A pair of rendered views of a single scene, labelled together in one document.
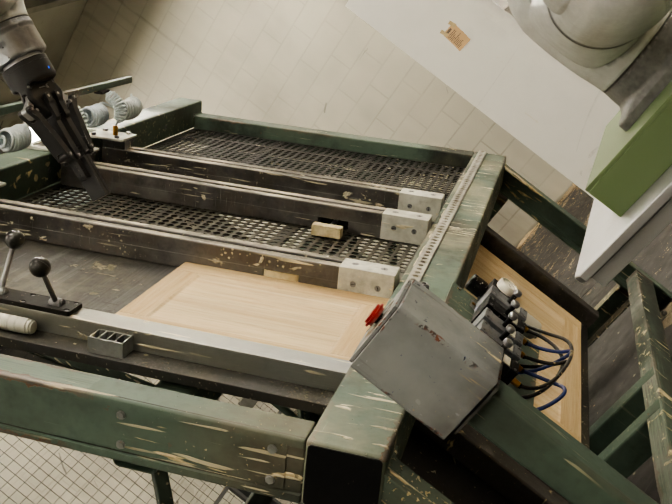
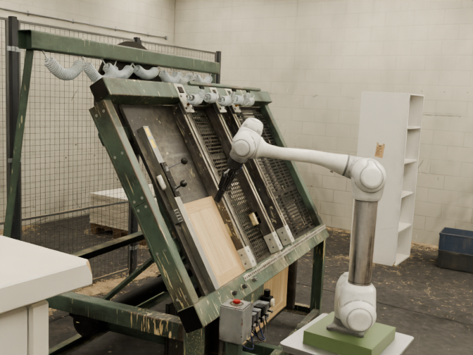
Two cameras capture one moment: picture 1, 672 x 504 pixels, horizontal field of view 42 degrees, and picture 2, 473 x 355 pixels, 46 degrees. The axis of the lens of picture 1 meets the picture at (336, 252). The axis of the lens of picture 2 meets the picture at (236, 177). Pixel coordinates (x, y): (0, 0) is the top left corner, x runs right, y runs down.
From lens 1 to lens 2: 1.57 m
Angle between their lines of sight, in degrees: 9
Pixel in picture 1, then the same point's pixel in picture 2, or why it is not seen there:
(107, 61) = not seen: outside the picture
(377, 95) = (336, 117)
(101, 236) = (200, 162)
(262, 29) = (331, 41)
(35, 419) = (146, 225)
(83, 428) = (153, 241)
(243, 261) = (224, 215)
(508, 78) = not seen: hidden behind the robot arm
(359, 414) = (208, 308)
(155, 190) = (226, 146)
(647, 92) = (338, 329)
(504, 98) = not seen: hidden behind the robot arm
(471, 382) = (236, 338)
